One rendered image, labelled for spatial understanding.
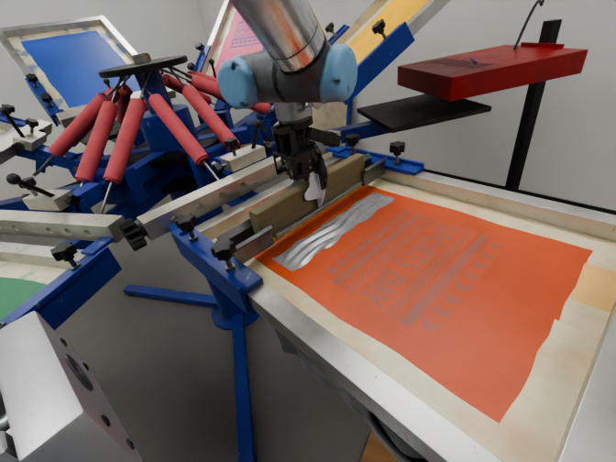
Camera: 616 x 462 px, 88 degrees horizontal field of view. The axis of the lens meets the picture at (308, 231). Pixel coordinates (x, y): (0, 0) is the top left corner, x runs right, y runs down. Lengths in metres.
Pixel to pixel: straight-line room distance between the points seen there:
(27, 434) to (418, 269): 0.56
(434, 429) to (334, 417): 1.11
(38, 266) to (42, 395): 0.80
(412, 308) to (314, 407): 1.05
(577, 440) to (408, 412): 0.16
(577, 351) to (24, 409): 0.59
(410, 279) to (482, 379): 0.20
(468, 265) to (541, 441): 0.30
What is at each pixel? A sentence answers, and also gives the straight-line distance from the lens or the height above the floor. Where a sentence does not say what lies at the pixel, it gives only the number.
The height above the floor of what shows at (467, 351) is 0.95.
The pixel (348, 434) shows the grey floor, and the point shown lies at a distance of 1.50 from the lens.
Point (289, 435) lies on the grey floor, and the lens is 1.53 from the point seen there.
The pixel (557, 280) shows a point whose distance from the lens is 0.69.
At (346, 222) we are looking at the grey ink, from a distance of 0.76.
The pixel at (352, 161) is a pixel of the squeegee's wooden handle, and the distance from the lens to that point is 0.84.
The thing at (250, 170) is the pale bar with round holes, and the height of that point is 1.04.
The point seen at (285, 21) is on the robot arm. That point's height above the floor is 1.38.
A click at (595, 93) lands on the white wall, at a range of 2.54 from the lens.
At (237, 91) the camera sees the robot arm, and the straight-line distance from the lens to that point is 0.56.
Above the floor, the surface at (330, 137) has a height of 1.15.
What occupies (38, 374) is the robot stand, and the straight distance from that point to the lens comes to 0.29.
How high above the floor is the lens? 1.38
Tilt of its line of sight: 34 degrees down
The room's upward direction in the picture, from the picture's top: 10 degrees counter-clockwise
